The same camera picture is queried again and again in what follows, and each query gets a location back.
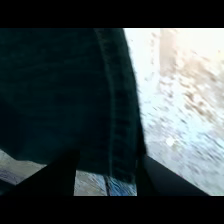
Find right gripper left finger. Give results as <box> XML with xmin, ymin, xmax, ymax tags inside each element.
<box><xmin>9</xmin><ymin>149</ymin><xmax>81</xmax><ymax>197</ymax></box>

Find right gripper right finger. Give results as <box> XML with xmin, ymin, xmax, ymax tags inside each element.
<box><xmin>135</xmin><ymin>154</ymin><xmax>210</xmax><ymax>197</ymax></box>

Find dark pants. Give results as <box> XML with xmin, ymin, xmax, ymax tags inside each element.
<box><xmin>0</xmin><ymin>28</ymin><xmax>148</xmax><ymax>185</ymax></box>

